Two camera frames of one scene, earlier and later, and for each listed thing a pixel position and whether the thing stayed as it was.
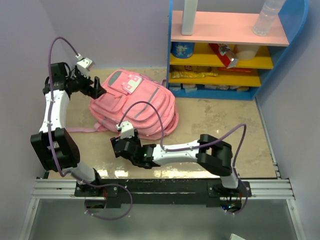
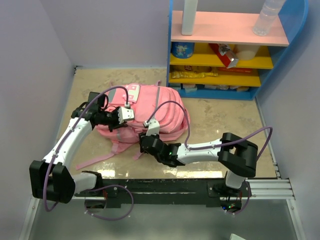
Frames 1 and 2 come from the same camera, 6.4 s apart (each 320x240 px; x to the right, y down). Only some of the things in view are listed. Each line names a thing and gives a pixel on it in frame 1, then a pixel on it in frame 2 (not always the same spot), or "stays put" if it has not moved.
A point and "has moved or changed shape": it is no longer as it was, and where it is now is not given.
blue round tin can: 183,50 stays put
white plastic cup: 246,52 stays put
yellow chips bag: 187,71 stays put
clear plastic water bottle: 269,12 stays put
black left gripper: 95,92 → 116,125
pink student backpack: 131,98 has moved or changed shape
